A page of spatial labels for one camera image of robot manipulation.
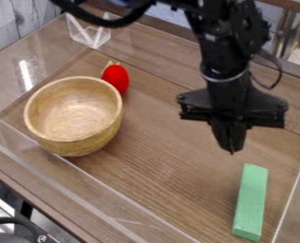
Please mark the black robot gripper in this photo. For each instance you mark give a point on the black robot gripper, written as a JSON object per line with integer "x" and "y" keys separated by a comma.
{"x": 233, "y": 102}

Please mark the green rectangular stick block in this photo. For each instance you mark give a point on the green rectangular stick block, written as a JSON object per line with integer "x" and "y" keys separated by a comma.
{"x": 251, "y": 203}

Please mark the red toy strawberry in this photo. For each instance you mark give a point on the red toy strawberry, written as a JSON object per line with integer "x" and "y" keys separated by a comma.
{"x": 116, "y": 75}

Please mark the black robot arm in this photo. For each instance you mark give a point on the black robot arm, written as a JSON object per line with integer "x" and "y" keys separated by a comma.
{"x": 232, "y": 32}

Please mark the brown wooden bowl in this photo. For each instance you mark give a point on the brown wooden bowl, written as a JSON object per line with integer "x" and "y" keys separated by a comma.
{"x": 73, "y": 115}

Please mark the clear acrylic front barrier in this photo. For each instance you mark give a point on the clear acrylic front barrier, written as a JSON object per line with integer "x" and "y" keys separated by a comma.
{"x": 86, "y": 206}

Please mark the metal table leg background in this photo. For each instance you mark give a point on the metal table leg background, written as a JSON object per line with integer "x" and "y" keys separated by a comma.
{"x": 287, "y": 36}

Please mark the black table frame leg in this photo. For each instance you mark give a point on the black table frame leg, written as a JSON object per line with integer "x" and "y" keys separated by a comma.
{"x": 28, "y": 228}

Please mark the clear acrylic corner bracket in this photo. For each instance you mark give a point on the clear acrylic corner bracket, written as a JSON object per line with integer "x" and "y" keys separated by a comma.
{"x": 90, "y": 36}

